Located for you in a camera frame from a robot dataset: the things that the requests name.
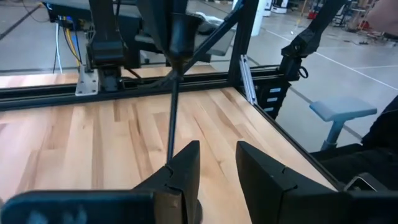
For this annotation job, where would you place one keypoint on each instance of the white round pillar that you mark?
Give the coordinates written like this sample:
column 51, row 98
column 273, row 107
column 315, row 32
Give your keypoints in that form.
column 261, row 18

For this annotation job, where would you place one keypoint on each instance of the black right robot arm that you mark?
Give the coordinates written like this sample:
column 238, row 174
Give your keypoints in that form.
column 105, row 49

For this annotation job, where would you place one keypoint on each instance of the person's forearm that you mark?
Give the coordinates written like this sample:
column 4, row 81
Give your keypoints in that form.
column 385, row 15

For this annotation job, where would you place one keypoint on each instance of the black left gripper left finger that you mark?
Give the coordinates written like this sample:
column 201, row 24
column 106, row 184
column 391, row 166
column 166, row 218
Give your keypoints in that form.
column 180, row 186

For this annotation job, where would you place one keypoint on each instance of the black labelled control box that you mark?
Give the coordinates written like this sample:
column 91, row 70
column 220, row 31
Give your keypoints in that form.
column 264, row 96

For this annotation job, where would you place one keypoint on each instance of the black aluminium rig frame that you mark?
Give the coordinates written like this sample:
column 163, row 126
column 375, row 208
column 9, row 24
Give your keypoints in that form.
column 62, row 93

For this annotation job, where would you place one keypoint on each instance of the silver corner strip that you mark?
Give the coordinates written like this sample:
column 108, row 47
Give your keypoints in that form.
column 248, row 81

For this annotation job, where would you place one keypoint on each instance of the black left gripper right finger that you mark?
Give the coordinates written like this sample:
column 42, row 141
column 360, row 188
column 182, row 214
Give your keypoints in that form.
column 267, row 193

